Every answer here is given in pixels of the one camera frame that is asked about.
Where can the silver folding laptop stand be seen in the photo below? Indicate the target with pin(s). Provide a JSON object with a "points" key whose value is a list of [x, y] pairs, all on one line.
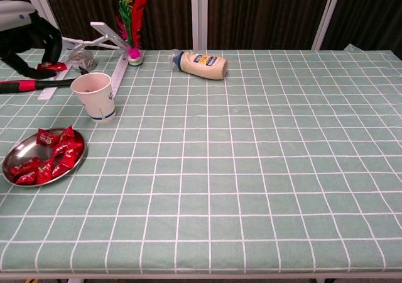
{"points": [[103, 31]]}

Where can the red black claw hammer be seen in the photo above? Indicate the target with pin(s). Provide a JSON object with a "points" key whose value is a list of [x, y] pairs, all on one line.
{"points": [[19, 85]]}

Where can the shiny red plastic object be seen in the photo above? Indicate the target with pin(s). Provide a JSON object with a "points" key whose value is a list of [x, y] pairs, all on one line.
{"points": [[55, 66]]}

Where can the green checked tablecloth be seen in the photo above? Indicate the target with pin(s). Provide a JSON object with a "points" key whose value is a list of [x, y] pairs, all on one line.
{"points": [[235, 169]]}

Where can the round metal plate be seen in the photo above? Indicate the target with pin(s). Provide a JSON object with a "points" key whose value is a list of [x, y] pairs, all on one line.
{"points": [[28, 151]]}

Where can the white paper cup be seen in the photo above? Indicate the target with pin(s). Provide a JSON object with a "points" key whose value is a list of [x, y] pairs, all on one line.
{"points": [[100, 103]]}

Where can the mayonnaise squeeze bottle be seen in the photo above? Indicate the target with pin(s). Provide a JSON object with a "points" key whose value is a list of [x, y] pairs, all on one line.
{"points": [[204, 67]]}

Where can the colourful feather shuttlecock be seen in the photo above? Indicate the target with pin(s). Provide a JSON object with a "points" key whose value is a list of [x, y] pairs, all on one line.
{"points": [[138, 12]]}

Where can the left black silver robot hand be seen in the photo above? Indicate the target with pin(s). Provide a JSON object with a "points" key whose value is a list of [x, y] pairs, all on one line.
{"points": [[19, 34]]}

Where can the heap of red candies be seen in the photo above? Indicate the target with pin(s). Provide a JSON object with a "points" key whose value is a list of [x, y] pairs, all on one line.
{"points": [[67, 157]]}

